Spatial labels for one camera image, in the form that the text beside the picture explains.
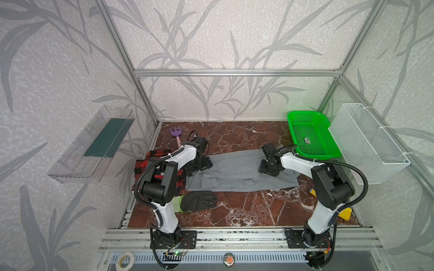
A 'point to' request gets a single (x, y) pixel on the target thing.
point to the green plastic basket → (312, 135)
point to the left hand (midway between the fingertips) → (205, 164)
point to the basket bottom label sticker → (307, 140)
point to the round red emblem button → (229, 259)
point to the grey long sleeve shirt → (239, 171)
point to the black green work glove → (202, 199)
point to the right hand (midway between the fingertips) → (262, 165)
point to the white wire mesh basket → (364, 144)
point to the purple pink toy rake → (177, 133)
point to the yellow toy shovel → (344, 213)
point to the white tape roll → (125, 261)
